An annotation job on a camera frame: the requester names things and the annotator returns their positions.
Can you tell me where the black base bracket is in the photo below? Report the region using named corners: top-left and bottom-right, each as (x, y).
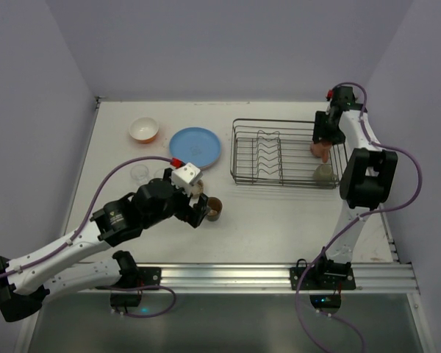
top-left (289, 257), bottom-right (356, 290)
top-left (110, 265), bottom-right (162, 291)

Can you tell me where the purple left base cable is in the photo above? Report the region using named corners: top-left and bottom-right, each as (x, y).
top-left (110, 282), bottom-right (177, 318)

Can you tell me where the clear glass tumbler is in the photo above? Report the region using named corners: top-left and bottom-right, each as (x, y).
top-left (154, 168), bottom-right (165, 179)
top-left (130, 164), bottom-right (149, 185)

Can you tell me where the aluminium mounting rail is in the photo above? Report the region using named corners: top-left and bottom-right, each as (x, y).
top-left (34, 261), bottom-right (420, 295)

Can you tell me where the blue plate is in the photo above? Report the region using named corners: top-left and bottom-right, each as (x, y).
top-left (169, 127), bottom-right (221, 167)

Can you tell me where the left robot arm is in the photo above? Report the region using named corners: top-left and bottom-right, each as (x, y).
top-left (0, 179), bottom-right (210, 322)

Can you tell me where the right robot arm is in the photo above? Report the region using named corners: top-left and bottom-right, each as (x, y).
top-left (310, 82), bottom-right (398, 279)

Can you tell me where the pink mug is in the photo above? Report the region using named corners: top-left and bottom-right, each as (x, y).
top-left (309, 140), bottom-right (332, 163)

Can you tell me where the purple plate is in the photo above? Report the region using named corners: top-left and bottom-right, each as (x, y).
top-left (197, 162), bottom-right (217, 171)

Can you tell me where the black mug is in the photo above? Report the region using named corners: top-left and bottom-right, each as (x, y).
top-left (206, 197), bottom-right (223, 221)

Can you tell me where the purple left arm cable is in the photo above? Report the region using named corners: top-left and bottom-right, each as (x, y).
top-left (0, 155), bottom-right (182, 310)

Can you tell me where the black right base bracket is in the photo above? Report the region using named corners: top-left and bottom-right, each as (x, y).
top-left (289, 257), bottom-right (356, 290)

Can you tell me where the dark wire dish rack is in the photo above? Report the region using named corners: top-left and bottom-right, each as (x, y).
top-left (230, 118), bottom-right (348, 189)

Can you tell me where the speckled ceramic cup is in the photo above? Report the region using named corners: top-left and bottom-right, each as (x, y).
top-left (191, 179), bottom-right (204, 199)

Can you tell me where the grey green mug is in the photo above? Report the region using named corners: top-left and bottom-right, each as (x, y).
top-left (312, 164), bottom-right (337, 183)

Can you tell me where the black left base bracket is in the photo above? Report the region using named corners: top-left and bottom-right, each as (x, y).
top-left (110, 265), bottom-right (162, 291)

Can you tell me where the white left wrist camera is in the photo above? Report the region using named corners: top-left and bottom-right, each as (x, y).
top-left (171, 163), bottom-right (203, 196)

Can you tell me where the orange bowl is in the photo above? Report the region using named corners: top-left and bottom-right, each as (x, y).
top-left (129, 117), bottom-right (159, 143)

